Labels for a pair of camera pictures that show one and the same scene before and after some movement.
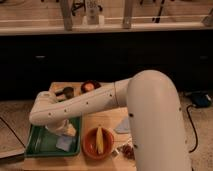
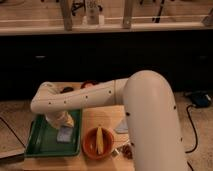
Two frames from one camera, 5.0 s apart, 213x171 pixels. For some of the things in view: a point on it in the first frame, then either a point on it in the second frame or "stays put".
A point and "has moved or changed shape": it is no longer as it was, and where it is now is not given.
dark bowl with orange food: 89,85 stays put
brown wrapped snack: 127,150 stays put
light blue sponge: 64,142 has moved or changed shape
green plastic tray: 42,142 stays put
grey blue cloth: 124,126 stays put
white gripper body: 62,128 to 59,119
